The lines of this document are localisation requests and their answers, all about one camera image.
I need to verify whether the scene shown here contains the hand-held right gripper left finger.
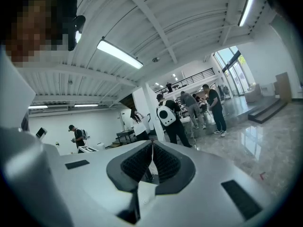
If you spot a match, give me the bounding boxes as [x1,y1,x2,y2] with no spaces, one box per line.
[49,140,154,227]

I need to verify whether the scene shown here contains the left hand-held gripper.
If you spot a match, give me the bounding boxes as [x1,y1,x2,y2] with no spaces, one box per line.
[78,146,99,154]

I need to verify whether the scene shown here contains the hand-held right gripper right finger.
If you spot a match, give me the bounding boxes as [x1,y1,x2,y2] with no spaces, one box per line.
[136,140,281,227]

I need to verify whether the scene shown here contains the black glass table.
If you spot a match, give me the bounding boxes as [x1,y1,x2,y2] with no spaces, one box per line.
[116,129,137,145]

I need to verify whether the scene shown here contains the white round backpack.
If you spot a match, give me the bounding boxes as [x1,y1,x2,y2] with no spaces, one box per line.
[157,100,177,127]

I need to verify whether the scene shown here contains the dark wooden steps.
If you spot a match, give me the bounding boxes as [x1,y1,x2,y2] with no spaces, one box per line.
[248,97,288,124]

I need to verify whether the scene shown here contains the black metal railing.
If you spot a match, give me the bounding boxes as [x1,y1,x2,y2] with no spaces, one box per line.
[155,67,216,95]

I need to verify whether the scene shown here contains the person's head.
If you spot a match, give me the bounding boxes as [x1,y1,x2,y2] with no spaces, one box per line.
[0,0,79,69]

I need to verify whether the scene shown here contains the tall glass window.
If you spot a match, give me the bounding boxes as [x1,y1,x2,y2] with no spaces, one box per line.
[214,45,250,97]

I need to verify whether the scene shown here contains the brown cardboard panel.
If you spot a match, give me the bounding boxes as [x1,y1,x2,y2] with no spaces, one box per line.
[275,72,293,104]

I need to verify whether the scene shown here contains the black head-mounted camera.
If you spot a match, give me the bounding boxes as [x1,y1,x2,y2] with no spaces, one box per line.
[68,15,87,52]

